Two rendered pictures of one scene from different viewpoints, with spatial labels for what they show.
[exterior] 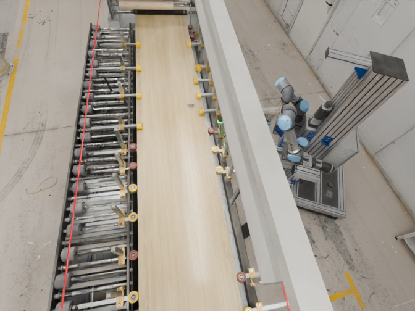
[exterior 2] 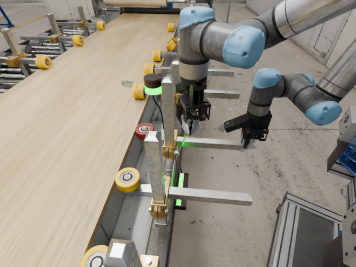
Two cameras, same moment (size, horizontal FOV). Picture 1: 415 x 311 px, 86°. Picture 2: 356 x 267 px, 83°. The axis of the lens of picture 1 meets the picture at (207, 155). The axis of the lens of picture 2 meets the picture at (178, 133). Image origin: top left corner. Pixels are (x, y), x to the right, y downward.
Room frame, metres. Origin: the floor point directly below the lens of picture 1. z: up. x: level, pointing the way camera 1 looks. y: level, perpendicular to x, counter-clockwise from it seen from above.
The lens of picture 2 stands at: (1.00, -0.39, 1.45)
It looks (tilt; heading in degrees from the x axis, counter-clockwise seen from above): 41 degrees down; 25
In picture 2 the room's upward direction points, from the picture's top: straight up
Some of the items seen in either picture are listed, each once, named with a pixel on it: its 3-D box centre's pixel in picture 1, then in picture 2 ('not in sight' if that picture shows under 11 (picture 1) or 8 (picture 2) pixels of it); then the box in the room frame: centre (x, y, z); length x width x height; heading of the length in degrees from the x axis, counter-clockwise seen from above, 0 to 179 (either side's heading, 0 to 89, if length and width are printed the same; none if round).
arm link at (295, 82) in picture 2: not in sight; (295, 87); (1.71, -0.49, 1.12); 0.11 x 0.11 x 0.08; 31
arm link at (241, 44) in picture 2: not in sight; (236, 43); (1.45, -0.32, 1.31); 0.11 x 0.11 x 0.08; 68
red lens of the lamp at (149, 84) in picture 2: not in sight; (152, 80); (1.52, -0.06, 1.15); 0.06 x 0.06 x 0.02
